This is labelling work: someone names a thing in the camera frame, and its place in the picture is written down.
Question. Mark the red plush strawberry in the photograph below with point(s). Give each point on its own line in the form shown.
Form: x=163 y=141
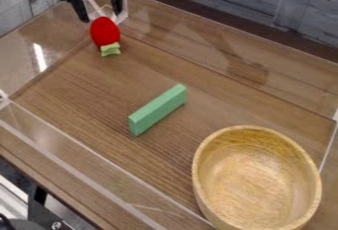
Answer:
x=106 y=36

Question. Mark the green rectangular block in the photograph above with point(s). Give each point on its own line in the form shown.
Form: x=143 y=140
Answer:
x=156 y=109

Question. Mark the wooden bowl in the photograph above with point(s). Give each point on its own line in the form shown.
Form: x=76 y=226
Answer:
x=255 y=181

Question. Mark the clear acrylic corner bracket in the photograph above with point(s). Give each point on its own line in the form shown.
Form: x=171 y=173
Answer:
x=104 y=10

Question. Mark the black table leg mount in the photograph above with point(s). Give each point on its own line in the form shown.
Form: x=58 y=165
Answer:
x=23 y=215

